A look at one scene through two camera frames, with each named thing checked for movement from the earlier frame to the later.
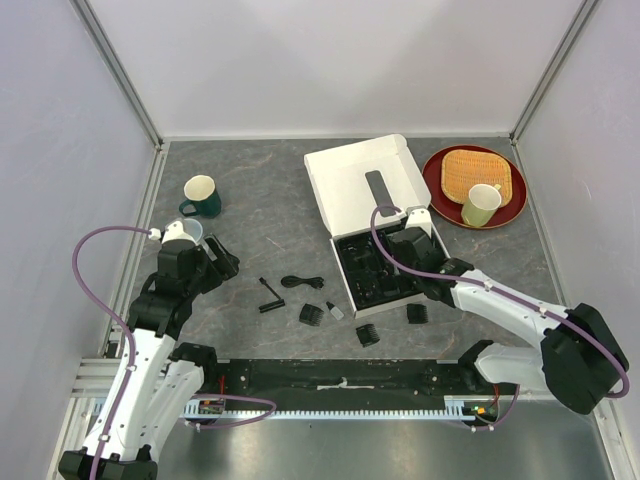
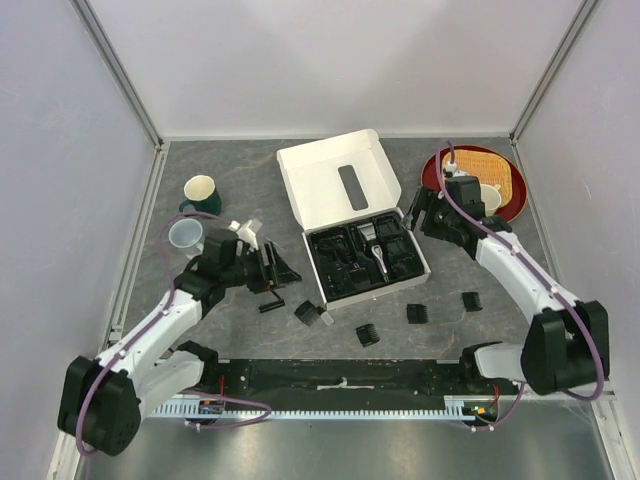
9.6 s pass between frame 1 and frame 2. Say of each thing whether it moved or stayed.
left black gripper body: moved
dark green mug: stayed
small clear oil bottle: moved
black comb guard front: stayed
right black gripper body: moved
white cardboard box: moved
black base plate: stayed
